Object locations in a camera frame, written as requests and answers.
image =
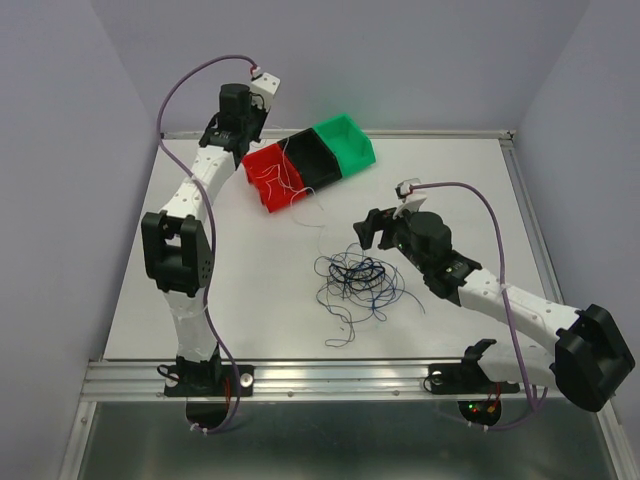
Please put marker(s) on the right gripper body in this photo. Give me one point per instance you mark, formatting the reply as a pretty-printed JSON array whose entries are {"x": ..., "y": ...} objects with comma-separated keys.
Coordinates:
[{"x": 396, "y": 232}]

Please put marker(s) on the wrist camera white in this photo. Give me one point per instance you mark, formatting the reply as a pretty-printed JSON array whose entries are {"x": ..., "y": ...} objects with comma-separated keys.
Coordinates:
[
  {"x": 409, "y": 196},
  {"x": 263, "y": 90}
]

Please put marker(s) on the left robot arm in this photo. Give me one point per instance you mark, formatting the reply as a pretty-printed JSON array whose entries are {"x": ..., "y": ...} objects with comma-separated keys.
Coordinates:
[{"x": 178, "y": 254}]

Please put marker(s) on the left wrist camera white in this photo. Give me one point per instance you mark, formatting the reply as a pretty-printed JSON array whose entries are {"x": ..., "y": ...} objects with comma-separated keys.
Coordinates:
[{"x": 263, "y": 90}]

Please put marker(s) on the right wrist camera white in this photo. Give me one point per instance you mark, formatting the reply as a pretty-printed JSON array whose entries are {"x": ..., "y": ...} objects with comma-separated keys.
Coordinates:
[{"x": 409, "y": 196}]

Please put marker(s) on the red plastic bin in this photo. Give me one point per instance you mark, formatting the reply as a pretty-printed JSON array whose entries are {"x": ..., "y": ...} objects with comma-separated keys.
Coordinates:
[{"x": 277, "y": 182}]

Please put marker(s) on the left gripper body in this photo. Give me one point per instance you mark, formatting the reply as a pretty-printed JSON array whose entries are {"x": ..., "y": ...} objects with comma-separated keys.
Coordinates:
[{"x": 254, "y": 123}]

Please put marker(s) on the black plastic bin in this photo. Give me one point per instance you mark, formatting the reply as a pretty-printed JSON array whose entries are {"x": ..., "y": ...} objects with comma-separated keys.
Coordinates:
[{"x": 315, "y": 163}]

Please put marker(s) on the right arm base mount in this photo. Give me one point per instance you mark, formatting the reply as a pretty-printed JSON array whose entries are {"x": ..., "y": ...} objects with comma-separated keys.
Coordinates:
[{"x": 463, "y": 379}]

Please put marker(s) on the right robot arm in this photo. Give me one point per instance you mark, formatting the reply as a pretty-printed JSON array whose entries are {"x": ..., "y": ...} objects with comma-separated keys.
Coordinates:
[{"x": 579, "y": 352}]

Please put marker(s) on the aluminium front rail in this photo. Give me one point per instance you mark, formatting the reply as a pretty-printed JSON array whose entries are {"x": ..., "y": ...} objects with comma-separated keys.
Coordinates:
[{"x": 273, "y": 381}]

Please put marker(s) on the green plastic bin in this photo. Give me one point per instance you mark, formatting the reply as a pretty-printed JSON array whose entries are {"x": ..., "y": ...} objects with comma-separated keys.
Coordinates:
[{"x": 351, "y": 146}]

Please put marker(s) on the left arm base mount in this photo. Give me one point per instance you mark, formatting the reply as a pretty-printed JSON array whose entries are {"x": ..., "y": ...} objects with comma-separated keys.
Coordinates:
[{"x": 179, "y": 387}]

